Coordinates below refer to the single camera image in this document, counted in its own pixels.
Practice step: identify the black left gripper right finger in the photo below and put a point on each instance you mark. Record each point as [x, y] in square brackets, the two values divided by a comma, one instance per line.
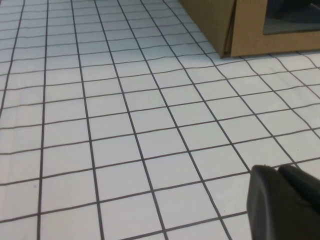
[302, 187]

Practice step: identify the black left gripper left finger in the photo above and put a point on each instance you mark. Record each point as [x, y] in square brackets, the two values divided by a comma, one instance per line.
[270, 215]

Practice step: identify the cardboard drawer with window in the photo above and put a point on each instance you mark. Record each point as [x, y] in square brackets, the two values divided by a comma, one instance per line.
[250, 37]

